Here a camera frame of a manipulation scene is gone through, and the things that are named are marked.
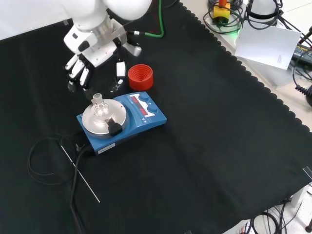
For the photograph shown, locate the green cable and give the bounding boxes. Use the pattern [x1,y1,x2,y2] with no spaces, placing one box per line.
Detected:
[126,0,165,39]

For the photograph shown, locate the black power adapter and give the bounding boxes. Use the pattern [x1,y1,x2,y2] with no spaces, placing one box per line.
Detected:
[291,42,312,66]

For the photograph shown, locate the black bench cloth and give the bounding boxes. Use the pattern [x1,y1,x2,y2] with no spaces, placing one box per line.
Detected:
[0,0,312,234]

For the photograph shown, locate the clear round-bottom glass flask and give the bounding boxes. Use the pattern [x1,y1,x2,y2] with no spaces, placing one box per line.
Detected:
[90,93,111,117]

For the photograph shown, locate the yellow stop button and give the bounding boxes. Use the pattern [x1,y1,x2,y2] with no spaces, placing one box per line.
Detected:
[212,0,231,26]

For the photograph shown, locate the thin steel probe rod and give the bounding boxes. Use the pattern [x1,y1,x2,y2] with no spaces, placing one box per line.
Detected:
[60,145,100,203]

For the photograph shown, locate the thick black power cable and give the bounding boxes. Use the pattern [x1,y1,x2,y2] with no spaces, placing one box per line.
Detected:
[70,146,92,234]

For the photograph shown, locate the black floor cables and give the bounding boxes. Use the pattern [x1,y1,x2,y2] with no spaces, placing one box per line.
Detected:
[243,202,303,234]

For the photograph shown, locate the heater with blue base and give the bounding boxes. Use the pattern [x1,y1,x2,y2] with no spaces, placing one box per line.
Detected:
[76,91,168,156]

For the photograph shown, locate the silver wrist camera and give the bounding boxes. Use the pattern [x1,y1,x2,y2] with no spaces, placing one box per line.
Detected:
[123,42,142,57]

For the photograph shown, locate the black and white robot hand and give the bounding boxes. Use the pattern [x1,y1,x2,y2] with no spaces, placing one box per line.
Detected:
[63,24,127,95]

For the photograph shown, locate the black probe plug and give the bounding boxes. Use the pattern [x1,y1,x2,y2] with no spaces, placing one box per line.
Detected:
[107,117,123,137]

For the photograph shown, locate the pale white board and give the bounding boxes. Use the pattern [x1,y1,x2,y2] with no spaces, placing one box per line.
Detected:
[234,21,302,71]

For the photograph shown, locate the coiled black cable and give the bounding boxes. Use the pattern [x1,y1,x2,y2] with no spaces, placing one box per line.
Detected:
[292,65,312,98]

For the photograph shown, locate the thin black probe cable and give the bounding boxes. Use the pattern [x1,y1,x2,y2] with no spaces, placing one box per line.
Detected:
[27,136,85,186]

